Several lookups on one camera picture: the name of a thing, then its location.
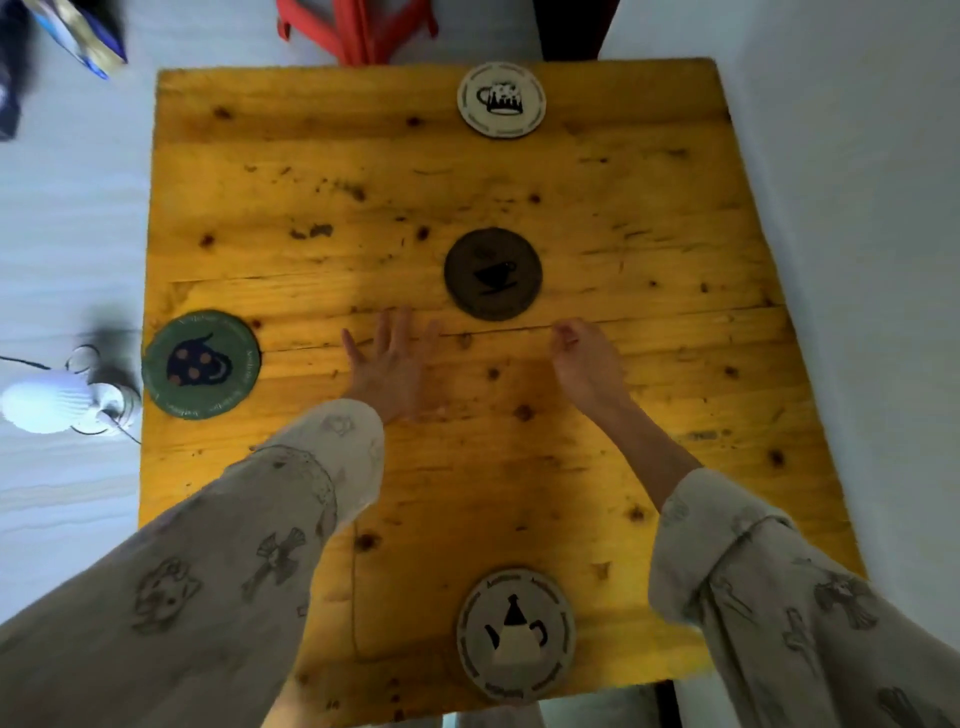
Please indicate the person's right forearm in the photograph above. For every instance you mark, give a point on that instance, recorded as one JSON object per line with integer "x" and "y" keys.
{"x": 735, "y": 570}

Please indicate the person's left hand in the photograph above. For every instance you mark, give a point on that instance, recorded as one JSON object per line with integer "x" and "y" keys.
{"x": 390, "y": 379}

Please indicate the blue and yellow packet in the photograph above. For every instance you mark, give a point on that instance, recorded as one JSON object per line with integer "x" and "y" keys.
{"x": 79, "y": 31}

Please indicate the person's left little finger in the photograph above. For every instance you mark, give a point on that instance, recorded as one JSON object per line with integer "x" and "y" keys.
{"x": 352, "y": 346}

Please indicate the beige coaster with mug print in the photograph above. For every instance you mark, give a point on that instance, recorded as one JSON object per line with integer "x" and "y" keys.
{"x": 502, "y": 100}

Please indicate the person's right hand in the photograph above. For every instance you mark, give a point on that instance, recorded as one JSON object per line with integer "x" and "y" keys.
{"x": 589, "y": 371}

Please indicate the dark brown coaster with cup print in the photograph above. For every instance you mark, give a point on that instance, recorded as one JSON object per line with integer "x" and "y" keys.
{"x": 493, "y": 274}

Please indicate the person's right fingers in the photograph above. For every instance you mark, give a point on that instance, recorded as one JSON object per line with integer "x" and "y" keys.
{"x": 568, "y": 334}

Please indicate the green coaster with strawberry print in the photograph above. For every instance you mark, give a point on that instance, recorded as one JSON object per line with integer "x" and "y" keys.
{"x": 201, "y": 364}

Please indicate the person's left forearm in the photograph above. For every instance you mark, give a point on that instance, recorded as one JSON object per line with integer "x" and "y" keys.
{"x": 202, "y": 570}

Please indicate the dark blue bag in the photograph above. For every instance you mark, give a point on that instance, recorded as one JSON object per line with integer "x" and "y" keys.
{"x": 12, "y": 67}

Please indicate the person's left middle finger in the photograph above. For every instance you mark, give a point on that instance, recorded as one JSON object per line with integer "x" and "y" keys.
{"x": 403, "y": 330}

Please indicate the red plastic stool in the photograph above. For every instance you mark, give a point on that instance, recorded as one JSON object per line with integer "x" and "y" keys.
{"x": 358, "y": 27}

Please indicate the beige coaster with teapot print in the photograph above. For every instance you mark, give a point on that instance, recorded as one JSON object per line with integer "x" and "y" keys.
{"x": 516, "y": 636}

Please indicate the small white fan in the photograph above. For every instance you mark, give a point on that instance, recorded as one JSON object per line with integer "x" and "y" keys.
{"x": 64, "y": 401}

